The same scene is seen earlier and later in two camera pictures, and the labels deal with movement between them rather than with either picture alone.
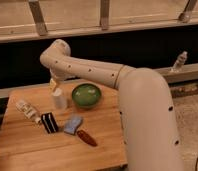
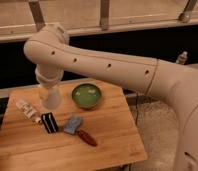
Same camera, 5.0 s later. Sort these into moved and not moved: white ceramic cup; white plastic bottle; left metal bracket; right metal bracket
Moved: white ceramic cup
Not moved: right metal bracket; white plastic bottle; left metal bracket
